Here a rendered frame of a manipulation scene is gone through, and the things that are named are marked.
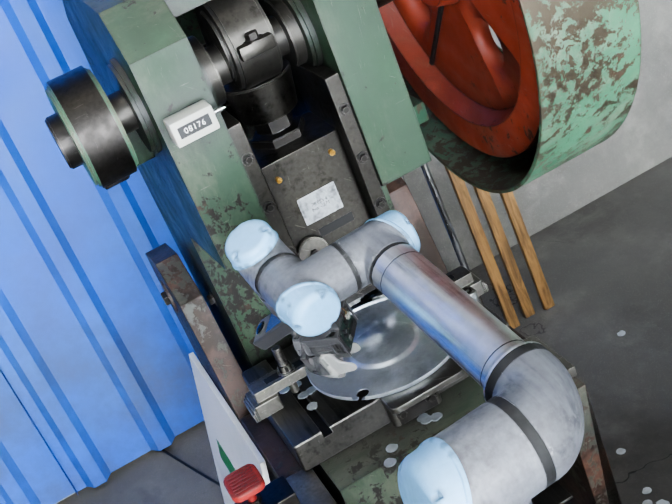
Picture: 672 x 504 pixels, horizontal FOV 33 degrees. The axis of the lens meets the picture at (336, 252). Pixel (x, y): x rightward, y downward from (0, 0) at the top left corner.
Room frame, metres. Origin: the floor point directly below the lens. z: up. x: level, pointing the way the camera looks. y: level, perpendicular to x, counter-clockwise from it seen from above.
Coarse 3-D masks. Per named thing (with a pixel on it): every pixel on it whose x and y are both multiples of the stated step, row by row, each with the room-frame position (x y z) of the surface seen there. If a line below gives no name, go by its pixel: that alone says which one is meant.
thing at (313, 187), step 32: (288, 128) 1.77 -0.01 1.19; (320, 128) 1.76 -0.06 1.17; (288, 160) 1.71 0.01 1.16; (320, 160) 1.72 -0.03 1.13; (288, 192) 1.70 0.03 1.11; (320, 192) 1.71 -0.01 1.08; (352, 192) 1.72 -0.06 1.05; (288, 224) 1.70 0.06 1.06; (320, 224) 1.71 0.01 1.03; (352, 224) 1.72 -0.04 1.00
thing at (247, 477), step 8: (248, 464) 1.53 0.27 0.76; (232, 472) 1.52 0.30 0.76; (240, 472) 1.51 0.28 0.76; (248, 472) 1.51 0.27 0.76; (256, 472) 1.50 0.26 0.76; (224, 480) 1.51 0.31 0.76; (232, 480) 1.50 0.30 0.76; (240, 480) 1.50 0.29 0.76; (248, 480) 1.49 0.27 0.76; (256, 480) 1.48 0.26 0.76; (232, 488) 1.48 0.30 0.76; (240, 488) 1.48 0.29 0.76; (248, 488) 1.47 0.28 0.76; (256, 488) 1.46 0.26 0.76; (232, 496) 1.47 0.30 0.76; (240, 496) 1.46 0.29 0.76; (248, 496) 1.46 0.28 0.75; (256, 496) 1.50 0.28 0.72
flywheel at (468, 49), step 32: (416, 0) 2.06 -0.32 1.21; (448, 0) 1.82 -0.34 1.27; (480, 0) 1.75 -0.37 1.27; (512, 0) 1.57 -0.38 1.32; (416, 32) 2.06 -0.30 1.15; (448, 32) 1.91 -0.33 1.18; (480, 32) 1.82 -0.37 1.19; (512, 32) 1.67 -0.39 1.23; (416, 64) 2.05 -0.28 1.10; (448, 64) 1.96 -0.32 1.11; (480, 64) 1.82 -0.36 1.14; (512, 64) 1.70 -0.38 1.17; (448, 96) 1.95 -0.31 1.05; (480, 96) 1.86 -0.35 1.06; (512, 96) 1.74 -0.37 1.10; (480, 128) 1.82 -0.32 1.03; (512, 128) 1.69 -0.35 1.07
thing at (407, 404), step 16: (448, 368) 1.53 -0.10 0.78; (416, 384) 1.53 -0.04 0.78; (432, 384) 1.51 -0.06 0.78; (448, 384) 1.51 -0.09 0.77; (384, 400) 1.52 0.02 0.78; (400, 400) 1.50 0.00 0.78; (416, 400) 1.49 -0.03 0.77; (432, 400) 1.61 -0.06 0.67; (400, 416) 1.60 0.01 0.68; (416, 416) 1.62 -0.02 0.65
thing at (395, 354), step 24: (360, 312) 1.80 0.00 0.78; (384, 312) 1.77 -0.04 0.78; (360, 336) 1.71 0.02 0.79; (384, 336) 1.68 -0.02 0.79; (408, 336) 1.66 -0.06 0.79; (360, 360) 1.64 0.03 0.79; (384, 360) 1.62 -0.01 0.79; (408, 360) 1.60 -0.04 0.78; (432, 360) 1.57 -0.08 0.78; (312, 384) 1.63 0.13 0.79; (336, 384) 1.61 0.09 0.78; (360, 384) 1.59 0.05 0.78; (384, 384) 1.56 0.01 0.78; (408, 384) 1.53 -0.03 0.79
